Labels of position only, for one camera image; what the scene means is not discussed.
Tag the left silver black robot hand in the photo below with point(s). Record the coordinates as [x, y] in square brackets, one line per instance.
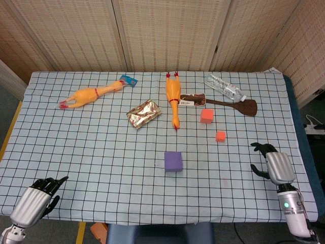
[30, 206]

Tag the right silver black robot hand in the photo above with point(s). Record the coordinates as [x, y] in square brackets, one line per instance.
[280, 167]

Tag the small orange foam cube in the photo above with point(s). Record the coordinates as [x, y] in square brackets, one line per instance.
[220, 136]

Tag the large orange foam cube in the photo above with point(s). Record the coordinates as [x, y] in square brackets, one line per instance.
[207, 116]

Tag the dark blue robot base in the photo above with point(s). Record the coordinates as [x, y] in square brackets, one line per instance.
[160, 233]

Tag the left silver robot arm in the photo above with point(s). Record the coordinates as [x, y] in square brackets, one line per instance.
[11, 233]

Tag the blue padded table edge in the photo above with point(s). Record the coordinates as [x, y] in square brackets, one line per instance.
[299, 122]

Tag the white power strip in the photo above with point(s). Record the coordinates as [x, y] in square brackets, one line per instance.
[314, 128]

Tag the dark wooden spatula with label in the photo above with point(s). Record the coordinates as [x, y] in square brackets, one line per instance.
[247, 108]

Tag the orange block under table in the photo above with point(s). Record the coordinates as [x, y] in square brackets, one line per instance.
[98, 230]

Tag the blue checked tablecloth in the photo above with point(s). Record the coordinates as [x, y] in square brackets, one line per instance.
[101, 152]

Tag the clear plastic water bottle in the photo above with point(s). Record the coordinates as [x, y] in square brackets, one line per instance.
[226, 87]

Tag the purple foam cube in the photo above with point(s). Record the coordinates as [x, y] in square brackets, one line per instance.
[173, 162]

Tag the rubber chicken in clear wrap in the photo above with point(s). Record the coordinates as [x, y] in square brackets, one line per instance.
[83, 96]

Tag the yellow rubber chicken toy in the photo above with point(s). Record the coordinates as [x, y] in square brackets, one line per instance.
[173, 89]

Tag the gold foil snack package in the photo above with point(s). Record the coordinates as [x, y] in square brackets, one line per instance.
[143, 113]

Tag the blue cardboard hang tag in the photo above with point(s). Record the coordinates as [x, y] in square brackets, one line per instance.
[129, 80]

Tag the beige woven folding screen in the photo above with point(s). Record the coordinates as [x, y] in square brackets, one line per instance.
[162, 33]

